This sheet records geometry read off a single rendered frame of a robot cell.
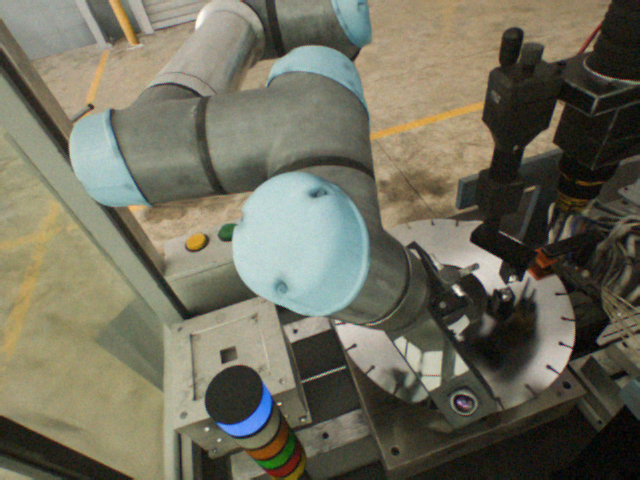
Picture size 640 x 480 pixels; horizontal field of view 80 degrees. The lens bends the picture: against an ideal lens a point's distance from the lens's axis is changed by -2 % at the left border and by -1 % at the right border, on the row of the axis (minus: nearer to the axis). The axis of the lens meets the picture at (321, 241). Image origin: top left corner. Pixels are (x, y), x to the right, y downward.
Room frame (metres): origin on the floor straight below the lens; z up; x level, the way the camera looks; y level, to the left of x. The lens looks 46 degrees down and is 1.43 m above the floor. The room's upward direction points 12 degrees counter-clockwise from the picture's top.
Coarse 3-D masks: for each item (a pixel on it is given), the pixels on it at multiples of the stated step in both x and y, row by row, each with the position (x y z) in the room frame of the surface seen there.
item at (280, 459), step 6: (288, 426) 0.13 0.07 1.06; (288, 438) 0.12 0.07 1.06; (294, 438) 0.13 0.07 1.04; (288, 444) 0.12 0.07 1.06; (294, 444) 0.12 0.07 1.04; (282, 450) 0.11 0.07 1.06; (288, 450) 0.12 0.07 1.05; (294, 450) 0.12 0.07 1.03; (276, 456) 0.11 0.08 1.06; (282, 456) 0.11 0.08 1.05; (288, 456) 0.11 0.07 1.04; (258, 462) 0.11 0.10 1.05; (264, 462) 0.11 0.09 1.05; (270, 462) 0.11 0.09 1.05; (276, 462) 0.11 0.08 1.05; (282, 462) 0.11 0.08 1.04; (270, 468) 0.11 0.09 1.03
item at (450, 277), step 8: (432, 256) 0.35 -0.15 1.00; (440, 264) 0.33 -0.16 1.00; (440, 272) 0.31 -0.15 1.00; (448, 272) 0.31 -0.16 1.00; (456, 272) 0.31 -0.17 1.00; (464, 272) 0.31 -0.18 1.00; (448, 280) 0.30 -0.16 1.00; (456, 280) 0.29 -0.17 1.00; (448, 288) 0.29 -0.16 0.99; (456, 288) 0.29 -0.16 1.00
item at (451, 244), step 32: (416, 224) 0.46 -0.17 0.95; (448, 224) 0.45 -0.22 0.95; (448, 256) 0.38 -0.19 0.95; (480, 256) 0.37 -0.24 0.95; (512, 288) 0.30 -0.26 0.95; (544, 288) 0.29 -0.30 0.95; (480, 320) 0.26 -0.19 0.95; (512, 320) 0.25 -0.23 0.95; (544, 320) 0.24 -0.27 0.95; (352, 352) 0.25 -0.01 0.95; (384, 352) 0.24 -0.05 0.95; (480, 352) 0.21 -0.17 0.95; (512, 352) 0.21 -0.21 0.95; (544, 352) 0.20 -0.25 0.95; (384, 384) 0.20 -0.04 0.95; (416, 384) 0.19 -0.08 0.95; (512, 384) 0.17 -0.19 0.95; (544, 384) 0.16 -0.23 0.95
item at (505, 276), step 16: (496, 96) 0.34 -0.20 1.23; (480, 224) 0.36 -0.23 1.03; (496, 224) 0.33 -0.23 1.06; (480, 240) 0.34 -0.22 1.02; (496, 240) 0.33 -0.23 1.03; (512, 240) 0.32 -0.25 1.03; (496, 256) 0.32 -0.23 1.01; (512, 256) 0.30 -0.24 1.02; (528, 256) 0.29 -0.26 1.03; (512, 272) 0.29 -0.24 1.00
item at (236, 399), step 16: (240, 368) 0.15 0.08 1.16; (224, 384) 0.14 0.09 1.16; (240, 384) 0.14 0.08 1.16; (256, 384) 0.13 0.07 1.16; (208, 400) 0.13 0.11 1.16; (224, 400) 0.13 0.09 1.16; (240, 400) 0.12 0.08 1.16; (256, 400) 0.12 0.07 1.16; (272, 400) 0.13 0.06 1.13; (224, 416) 0.11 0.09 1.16; (240, 416) 0.11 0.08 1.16; (256, 416) 0.11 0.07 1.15; (240, 432) 0.11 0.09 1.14; (256, 432) 0.11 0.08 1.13
